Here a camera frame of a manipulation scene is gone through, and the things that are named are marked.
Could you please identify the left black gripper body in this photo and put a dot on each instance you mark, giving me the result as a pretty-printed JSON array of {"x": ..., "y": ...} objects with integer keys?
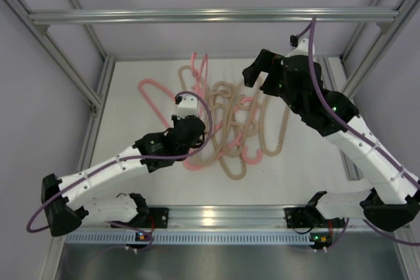
[{"x": 191, "y": 126}]

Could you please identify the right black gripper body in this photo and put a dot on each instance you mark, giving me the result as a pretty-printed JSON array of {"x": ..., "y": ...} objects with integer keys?
[{"x": 271, "y": 72}]

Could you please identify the pink hanger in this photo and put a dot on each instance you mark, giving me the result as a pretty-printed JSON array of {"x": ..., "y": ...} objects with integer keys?
[
  {"x": 249, "y": 158},
  {"x": 155, "y": 95},
  {"x": 200, "y": 74}
]

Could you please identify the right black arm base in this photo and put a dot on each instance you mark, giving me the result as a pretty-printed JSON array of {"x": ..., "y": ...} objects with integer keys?
[{"x": 302, "y": 216}]

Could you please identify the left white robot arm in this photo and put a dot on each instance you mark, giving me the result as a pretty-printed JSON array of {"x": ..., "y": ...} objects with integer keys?
[{"x": 87, "y": 198}]

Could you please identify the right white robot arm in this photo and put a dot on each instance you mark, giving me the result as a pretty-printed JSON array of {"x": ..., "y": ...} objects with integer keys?
[{"x": 393, "y": 201}]

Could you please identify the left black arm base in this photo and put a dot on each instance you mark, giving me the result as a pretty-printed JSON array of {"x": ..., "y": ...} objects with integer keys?
[{"x": 157, "y": 216}]

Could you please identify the beige hanger bottom centre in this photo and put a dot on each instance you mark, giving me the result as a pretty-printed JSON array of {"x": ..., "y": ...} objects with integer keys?
[{"x": 227, "y": 141}]

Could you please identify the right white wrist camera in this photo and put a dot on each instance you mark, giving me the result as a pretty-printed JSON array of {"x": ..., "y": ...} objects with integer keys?
[{"x": 300, "y": 46}]

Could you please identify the aluminium hanging rail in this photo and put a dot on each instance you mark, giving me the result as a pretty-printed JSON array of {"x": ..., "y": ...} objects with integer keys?
[{"x": 238, "y": 15}]

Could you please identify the front aluminium rail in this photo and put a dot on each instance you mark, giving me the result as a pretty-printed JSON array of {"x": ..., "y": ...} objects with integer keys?
[{"x": 226, "y": 216}]

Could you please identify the grey slotted cable duct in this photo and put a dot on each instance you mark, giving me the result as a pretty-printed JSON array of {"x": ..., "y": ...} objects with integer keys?
[{"x": 196, "y": 238}]

